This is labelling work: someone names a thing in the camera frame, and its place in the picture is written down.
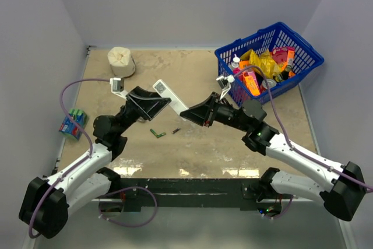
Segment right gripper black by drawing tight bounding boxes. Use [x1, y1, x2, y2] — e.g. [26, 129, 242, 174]
[181, 92, 251, 132]

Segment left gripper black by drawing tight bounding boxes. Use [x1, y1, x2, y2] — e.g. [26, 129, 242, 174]
[116, 86, 172, 136]

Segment white remote control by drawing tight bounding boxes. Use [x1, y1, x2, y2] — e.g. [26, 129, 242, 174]
[152, 79, 188, 121]

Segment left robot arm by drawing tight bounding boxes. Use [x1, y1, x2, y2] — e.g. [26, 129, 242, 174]
[19, 87, 172, 239]

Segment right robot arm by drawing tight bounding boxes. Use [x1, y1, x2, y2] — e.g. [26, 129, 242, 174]
[180, 92, 367, 222]

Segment black battery lower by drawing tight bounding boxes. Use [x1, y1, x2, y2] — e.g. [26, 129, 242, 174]
[172, 128, 181, 134]

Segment white tissue roll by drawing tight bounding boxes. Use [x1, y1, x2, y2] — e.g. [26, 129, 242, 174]
[107, 47, 136, 78]

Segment orange box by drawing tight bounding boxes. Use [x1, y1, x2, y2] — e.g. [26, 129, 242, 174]
[239, 68, 261, 96]

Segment white bottle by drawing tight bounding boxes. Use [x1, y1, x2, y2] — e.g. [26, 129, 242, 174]
[228, 54, 241, 71]

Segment blue plastic basket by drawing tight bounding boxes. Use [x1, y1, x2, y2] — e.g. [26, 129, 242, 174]
[214, 21, 325, 108]

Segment red soda can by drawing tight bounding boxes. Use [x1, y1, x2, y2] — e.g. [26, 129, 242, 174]
[260, 79, 277, 93]

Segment yellow snack bag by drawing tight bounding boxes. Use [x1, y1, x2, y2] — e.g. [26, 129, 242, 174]
[239, 49, 284, 78]

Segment battery multipack blue green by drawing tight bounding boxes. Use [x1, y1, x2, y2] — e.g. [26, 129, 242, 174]
[59, 108, 89, 141]

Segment dark glass bottle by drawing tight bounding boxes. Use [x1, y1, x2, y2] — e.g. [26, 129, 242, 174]
[274, 65, 292, 83]

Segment orange tall carton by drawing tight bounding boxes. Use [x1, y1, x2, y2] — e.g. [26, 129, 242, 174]
[285, 47, 295, 71]

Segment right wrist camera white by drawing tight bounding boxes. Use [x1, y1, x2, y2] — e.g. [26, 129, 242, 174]
[216, 75, 235, 100]

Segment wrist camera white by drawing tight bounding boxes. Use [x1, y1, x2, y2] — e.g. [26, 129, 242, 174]
[216, 75, 235, 100]
[110, 77, 128, 100]

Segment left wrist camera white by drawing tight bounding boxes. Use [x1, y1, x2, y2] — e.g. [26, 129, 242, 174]
[110, 77, 128, 100]

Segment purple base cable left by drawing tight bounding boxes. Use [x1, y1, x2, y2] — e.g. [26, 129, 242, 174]
[98, 186, 159, 227]

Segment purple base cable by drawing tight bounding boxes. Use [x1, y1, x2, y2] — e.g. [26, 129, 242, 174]
[98, 186, 159, 227]
[261, 196, 294, 220]

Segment black base frame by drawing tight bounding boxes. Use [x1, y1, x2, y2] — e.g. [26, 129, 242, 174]
[107, 178, 279, 212]

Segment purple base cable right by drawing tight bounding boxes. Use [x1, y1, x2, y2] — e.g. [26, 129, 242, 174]
[261, 196, 294, 220]

